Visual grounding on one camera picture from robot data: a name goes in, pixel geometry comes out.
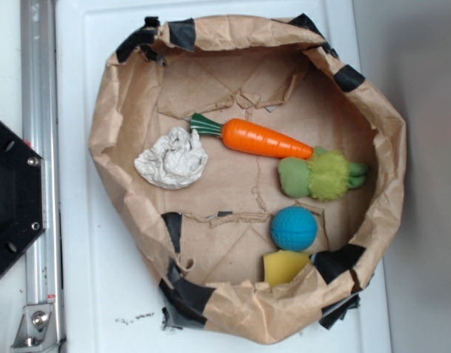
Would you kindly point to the brown paper bag bin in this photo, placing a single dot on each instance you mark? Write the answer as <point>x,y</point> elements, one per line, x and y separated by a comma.
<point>204,244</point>

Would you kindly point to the orange plastic toy carrot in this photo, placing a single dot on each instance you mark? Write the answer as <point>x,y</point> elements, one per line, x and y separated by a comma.
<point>250,138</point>

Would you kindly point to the crumpled white paper ball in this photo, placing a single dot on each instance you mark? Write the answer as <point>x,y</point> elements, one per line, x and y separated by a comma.
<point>175,161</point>

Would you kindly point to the blue dimpled ball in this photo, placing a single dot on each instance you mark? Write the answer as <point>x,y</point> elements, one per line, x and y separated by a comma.
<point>294,229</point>

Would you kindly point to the green plush toy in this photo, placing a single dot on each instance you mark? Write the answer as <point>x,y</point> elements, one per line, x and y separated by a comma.
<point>326,176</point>

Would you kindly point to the yellow sponge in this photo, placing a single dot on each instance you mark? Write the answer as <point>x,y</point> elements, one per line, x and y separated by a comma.
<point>283,266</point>

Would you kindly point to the white tray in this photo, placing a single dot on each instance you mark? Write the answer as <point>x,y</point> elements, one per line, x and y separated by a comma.
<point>112,302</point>

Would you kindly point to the aluminium rail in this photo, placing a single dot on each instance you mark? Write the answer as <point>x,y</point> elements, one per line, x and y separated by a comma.
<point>44,268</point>

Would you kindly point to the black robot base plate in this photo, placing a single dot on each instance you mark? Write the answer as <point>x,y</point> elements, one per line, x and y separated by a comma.
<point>21,198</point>

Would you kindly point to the metal corner bracket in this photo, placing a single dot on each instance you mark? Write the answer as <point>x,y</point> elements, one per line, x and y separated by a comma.
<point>38,329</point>

